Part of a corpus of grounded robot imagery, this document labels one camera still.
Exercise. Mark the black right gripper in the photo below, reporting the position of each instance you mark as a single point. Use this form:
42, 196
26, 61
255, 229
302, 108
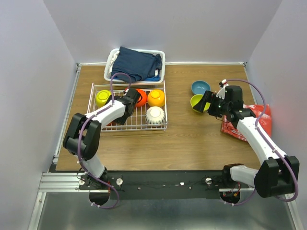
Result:
209, 97

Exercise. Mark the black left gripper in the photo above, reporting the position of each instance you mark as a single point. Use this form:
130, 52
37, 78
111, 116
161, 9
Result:
122, 121

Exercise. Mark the blue bowl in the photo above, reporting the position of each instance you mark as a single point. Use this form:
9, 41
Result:
200, 87

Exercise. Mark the lime green bowl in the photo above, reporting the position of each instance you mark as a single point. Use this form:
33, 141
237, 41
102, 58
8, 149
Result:
195, 99

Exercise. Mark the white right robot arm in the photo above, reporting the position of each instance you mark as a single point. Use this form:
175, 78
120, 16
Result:
278, 173

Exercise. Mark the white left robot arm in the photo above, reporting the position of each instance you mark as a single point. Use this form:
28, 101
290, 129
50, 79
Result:
83, 135

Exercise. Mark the red orange bowl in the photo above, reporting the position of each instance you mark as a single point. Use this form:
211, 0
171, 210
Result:
142, 99
111, 123

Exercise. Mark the yellow orange bowl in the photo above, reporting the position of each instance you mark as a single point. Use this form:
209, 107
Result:
156, 98

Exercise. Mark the white black striped bowl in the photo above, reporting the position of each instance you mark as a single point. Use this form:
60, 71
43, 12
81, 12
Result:
155, 116

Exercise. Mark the dark blue folded cloth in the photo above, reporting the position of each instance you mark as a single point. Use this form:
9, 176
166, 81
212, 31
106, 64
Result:
136, 66

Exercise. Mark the white plastic basket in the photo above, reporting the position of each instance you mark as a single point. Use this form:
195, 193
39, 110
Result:
107, 75

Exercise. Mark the red plastic bag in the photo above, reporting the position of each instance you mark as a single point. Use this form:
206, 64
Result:
265, 121

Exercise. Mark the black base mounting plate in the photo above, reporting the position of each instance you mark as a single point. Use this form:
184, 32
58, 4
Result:
129, 185

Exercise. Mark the white wire dish rack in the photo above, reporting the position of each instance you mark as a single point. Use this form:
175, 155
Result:
137, 121

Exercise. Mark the aluminium frame rail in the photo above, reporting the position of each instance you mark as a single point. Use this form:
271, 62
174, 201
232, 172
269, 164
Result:
63, 182

